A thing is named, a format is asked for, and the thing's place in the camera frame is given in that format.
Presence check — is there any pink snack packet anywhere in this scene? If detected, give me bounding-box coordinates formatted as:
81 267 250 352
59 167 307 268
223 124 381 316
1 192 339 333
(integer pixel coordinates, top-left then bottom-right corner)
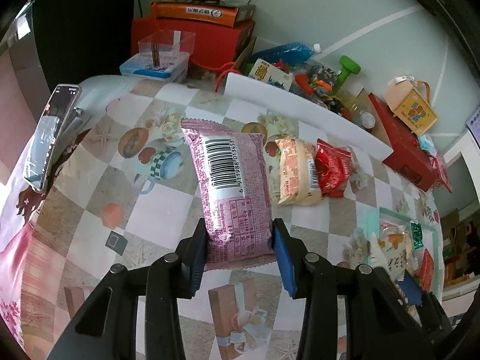
180 118 274 270

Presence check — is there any red striped snack packet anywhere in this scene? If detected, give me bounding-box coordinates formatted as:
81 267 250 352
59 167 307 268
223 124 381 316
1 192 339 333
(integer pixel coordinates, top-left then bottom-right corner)
419 249 434 293

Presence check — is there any white tray with teal rim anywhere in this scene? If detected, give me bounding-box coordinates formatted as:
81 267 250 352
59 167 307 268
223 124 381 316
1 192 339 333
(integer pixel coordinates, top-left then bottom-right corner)
363 207 445 302

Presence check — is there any white green cracker packet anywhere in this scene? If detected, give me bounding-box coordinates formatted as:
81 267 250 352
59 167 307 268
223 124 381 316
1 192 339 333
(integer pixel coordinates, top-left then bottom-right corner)
368 223 413 281

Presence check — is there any green snack packet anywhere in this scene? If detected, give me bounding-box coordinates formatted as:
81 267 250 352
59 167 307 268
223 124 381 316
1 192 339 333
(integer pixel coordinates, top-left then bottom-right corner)
410 220 424 250

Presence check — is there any peach biscuit packet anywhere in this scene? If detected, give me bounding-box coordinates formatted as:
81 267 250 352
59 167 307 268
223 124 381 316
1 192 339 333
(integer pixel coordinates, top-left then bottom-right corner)
276 137 323 206

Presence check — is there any checkered patterned tablecloth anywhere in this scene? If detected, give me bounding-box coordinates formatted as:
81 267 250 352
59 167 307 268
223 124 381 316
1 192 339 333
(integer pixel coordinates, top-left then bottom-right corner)
1 76 440 359

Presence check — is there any bright red candy packet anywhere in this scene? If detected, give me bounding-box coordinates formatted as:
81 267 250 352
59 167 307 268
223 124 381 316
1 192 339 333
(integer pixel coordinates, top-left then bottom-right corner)
314 138 354 198

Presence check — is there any large red gift box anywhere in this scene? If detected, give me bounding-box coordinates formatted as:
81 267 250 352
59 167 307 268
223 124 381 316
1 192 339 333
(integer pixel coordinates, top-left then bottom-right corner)
368 93 435 192

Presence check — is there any light blue small packet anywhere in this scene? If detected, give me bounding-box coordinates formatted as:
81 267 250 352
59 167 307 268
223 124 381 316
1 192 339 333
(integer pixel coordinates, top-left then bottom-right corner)
417 133 438 158

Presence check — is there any white foam board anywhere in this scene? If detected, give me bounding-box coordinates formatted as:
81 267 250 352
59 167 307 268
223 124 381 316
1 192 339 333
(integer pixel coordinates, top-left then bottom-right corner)
224 73 393 161

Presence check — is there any bag of colourful toys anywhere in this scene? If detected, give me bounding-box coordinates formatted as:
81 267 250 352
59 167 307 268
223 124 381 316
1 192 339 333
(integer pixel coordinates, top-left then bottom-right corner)
294 64 343 114

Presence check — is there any smartphone on stand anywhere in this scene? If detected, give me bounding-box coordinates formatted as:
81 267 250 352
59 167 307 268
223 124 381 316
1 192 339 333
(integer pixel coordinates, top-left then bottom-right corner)
24 84 89 193

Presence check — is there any small orange cardboard carry box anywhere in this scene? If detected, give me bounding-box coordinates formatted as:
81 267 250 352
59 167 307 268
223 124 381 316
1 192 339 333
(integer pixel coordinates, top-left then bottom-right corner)
383 75 439 136

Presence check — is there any white illustrated card pack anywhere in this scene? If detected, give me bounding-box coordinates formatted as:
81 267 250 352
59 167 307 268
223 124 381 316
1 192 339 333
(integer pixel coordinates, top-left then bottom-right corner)
248 58 294 91

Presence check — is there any green dumbbell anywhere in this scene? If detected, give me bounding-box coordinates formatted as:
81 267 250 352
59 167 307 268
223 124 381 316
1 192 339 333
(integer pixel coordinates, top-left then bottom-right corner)
332 55 361 94

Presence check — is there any clear plastic container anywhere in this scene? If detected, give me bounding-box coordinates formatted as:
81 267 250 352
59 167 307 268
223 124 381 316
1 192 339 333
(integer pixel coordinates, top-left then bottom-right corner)
120 30 195 83

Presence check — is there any blue gel pack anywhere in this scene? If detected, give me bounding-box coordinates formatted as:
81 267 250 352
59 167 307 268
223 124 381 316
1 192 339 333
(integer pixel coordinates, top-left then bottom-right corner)
247 42 322 66

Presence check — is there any red box under orange box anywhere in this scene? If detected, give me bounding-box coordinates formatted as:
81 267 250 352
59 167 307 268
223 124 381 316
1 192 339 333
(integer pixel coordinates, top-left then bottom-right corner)
131 17 256 68

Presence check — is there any orange flat box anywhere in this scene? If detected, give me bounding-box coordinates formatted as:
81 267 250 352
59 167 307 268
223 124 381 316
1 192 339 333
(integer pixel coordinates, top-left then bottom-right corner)
151 1 256 28

